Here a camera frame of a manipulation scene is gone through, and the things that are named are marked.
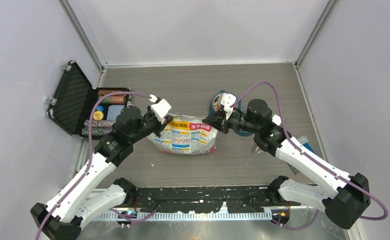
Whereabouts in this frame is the brown poker chip stack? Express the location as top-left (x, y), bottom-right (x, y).
top-left (97, 89), bottom-right (121, 97)

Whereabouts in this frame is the light blue card deck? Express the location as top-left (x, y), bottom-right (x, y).
top-left (106, 105), bottom-right (124, 121)

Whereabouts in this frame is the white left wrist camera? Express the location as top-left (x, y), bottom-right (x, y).
top-left (149, 94), bottom-right (172, 124)

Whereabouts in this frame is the yellow poker chip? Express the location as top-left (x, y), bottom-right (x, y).
top-left (92, 110), bottom-right (104, 121)

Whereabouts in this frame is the white yellow pet food bag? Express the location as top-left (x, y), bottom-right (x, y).
top-left (147, 115), bottom-right (218, 155)

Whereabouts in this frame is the metal food scoop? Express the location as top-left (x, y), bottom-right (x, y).
top-left (254, 114), bottom-right (285, 156)

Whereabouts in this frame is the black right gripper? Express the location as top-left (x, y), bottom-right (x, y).
top-left (204, 106), bottom-right (261, 134)

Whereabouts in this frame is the teal double pet bowl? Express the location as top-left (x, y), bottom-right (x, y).
top-left (207, 90), bottom-right (253, 137)

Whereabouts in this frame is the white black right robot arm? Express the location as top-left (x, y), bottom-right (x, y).
top-left (203, 99), bottom-right (371, 230)

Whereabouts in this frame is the striped poker chip stack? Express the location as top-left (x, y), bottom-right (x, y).
top-left (83, 120), bottom-right (116, 128)

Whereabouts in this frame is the blue poker chip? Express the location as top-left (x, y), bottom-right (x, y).
top-left (96, 105), bottom-right (104, 112)

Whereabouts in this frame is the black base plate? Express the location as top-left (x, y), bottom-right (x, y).
top-left (117, 185), bottom-right (301, 214)

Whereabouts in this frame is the black foam-lined case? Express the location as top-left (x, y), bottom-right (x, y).
top-left (46, 60), bottom-right (132, 138)

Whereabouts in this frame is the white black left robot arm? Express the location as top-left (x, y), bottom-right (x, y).
top-left (30, 103), bottom-right (173, 240)

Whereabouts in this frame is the blue toy brick block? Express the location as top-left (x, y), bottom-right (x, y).
top-left (297, 135), bottom-right (316, 154)

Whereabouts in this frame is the green poker chip stack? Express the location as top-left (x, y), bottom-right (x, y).
top-left (101, 95), bottom-right (127, 105)

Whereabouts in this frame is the green striped chip stack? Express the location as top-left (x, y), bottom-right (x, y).
top-left (81, 127), bottom-right (113, 137)

